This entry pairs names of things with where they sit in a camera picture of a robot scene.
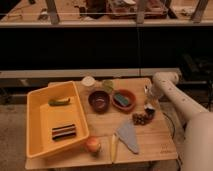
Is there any orange apple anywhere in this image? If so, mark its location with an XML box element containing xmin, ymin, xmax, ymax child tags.
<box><xmin>85</xmin><ymin>136</ymin><xmax>101</xmax><ymax>153</ymax></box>

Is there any terracotta bowl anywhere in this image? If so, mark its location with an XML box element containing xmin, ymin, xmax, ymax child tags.
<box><xmin>111</xmin><ymin>89</ymin><xmax>136</xmax><ymax>113</ymax></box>

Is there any yellow plastic tray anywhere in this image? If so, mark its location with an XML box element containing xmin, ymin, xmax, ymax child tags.
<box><xmin>26</xmin><ymin>81</ymin><xmax>89</xmax><ymax>158</ymax></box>

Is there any black cable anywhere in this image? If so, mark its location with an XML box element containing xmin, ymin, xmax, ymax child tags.
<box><xmin>161</xmin><ymin>109</ymin><xmax>184</xmax><ymax>168</ymax></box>

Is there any grey cloth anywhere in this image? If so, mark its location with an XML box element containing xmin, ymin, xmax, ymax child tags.
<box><xmin>115</xmin><ymin>120</ymin><xmax>139</xmax><ymax>154</ymax></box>

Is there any white cup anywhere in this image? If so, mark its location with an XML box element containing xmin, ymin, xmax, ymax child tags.
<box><xmin>81</xmin><ymin>76</ymin><xmax>96</xmax><ymax>88</ymax></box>

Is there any green pepper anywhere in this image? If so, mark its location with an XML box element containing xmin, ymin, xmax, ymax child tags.
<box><xmin>48</xmin><ymin>98</ymin><xmax>70</xmax><ymax>106</ymax></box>

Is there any striped cloth roll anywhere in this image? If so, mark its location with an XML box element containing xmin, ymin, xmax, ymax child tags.
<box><xmin>52</xmin><ymin>124</ymin><xmax>77</xmax><ymax>140</ymax></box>

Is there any yellow banana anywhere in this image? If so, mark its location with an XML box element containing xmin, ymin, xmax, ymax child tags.
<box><xmin>110</xmin><ymin>134</ymin><xmax>119</xmax><ymax>163</ymax></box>

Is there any white handled dish brush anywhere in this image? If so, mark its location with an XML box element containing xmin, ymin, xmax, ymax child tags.
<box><xmin>144</xmin><ymin>85</ymin><xmax>155</xmax><ymax>118</ymax></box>

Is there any teal sponge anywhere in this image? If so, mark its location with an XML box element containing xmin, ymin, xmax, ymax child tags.
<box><xmin>114</xmin><ymin>94</ymin><xmax>130</xmax><ymax>106</ymax></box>

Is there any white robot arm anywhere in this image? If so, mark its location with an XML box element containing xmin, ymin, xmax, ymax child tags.
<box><xmin>145</xmin><ymin>72</ymin><xmax>213</xmax><ymax>171</ymax></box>

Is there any green leafy vegetable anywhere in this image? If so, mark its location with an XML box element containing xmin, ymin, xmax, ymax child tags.
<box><xmin>102</xmin><ymin>80</ymin><xmax>114</xmax><ymax>94</ymax></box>

